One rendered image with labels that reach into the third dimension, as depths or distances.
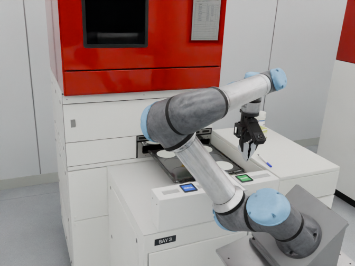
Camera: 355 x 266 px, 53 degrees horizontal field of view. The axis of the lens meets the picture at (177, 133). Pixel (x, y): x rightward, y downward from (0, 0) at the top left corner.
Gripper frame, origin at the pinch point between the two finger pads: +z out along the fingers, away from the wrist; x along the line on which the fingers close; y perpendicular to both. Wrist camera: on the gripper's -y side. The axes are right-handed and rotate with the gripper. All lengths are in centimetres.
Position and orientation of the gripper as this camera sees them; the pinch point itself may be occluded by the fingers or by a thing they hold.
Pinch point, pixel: (247, 159)
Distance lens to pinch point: 151.5
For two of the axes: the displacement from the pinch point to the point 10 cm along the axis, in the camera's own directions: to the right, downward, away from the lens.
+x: -9.3, 0.9, -3.6
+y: -3.7, -3.4, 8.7
